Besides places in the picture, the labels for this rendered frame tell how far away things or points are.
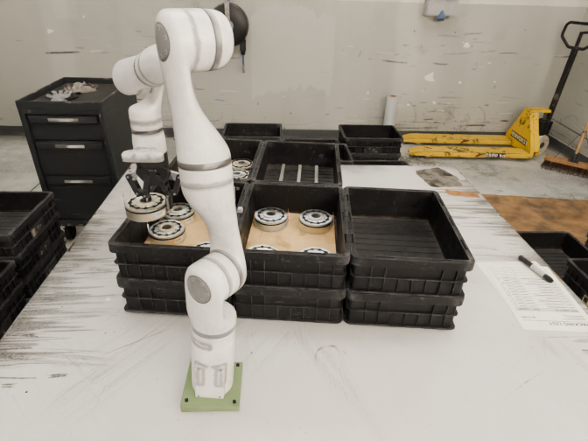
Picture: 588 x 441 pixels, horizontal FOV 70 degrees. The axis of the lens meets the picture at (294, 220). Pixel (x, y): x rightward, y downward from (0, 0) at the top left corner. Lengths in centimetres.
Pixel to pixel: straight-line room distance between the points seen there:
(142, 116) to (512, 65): 437
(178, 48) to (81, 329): 82
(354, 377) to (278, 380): 18
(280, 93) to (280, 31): 57
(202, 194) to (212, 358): 35
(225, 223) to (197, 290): 13
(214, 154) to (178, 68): 14
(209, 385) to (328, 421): 26
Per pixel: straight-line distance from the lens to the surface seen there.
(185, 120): 70
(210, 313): 83
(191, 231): 132
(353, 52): 446
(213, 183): 72
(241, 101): 450
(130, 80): 96
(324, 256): 102
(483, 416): 109
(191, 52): 68
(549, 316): 141
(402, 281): 110
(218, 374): 95
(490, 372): 118
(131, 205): 113
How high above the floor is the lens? 151
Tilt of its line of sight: 30 degrees down
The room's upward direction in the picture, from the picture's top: 2 degrees clockwise
